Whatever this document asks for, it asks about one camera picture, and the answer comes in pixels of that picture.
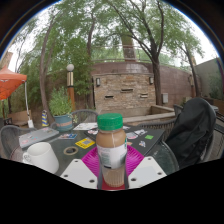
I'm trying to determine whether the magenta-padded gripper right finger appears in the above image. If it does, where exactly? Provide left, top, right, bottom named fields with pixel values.
left=125, top=145, right=168, bottom=190

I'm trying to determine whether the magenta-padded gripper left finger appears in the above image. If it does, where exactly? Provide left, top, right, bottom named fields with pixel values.
left=59, top=146, right=101, bottom=190

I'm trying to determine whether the green-capped coffee drink bottle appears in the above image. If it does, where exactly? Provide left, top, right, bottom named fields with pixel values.
left=95, top=113, right=129, bottom=188

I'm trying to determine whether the black laptop with stickers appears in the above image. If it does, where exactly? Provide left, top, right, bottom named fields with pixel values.
left=84, top=123, right=166, bottom=156

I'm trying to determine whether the yellow sticker card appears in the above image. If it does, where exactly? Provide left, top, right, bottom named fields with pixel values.
left=74, top=137, right=97, bottom=150

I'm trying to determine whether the colourful sticker card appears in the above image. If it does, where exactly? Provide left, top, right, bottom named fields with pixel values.
left=58, top=133, right=79, bottom=140

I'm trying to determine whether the white ceramic mug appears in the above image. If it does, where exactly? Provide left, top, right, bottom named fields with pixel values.
left=22, top=141, right=60, bottom=175

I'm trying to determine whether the white printed paper sheet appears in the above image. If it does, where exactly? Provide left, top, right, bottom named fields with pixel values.
left=72, top=122, right=99, bottom=132

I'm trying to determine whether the grey laptop with stickers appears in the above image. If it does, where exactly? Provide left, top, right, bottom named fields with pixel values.
left=18, top=127, right=61, bottom=150

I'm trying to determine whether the black jacket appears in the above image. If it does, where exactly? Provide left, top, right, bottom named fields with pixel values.
left=165, top=97, right=217, bottom=171

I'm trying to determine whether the blue yellow striped cone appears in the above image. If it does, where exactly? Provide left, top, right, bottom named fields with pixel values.
left=41, top=109, right=50, bottom=128

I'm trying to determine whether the green plant in teal pot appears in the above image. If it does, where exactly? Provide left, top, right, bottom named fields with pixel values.
left=48, top=87, right=75, bottom=132

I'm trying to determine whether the tree with dark trunk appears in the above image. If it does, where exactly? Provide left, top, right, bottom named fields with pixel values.
left=103, top=0, right=204, bottom=107

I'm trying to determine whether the tree with leaning pale trunk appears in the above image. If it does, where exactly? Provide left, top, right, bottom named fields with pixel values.
left=13, top=0, right=98, bottom=126

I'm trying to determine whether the orange canopy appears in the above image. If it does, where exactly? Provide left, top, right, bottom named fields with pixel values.
left=0, top=66, right=28, bottom=101

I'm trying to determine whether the brown tape ring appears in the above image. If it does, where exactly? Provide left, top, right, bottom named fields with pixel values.
left=63, top=145, right=80, bottom=157

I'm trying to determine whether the grey wall utility box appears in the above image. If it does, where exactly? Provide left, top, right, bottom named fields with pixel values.
left=161, top=92, right=170, bottom=104

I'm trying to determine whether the wooden lamp post with globe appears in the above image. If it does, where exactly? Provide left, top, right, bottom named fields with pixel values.
left=65, top=63, right=77, bottom=113

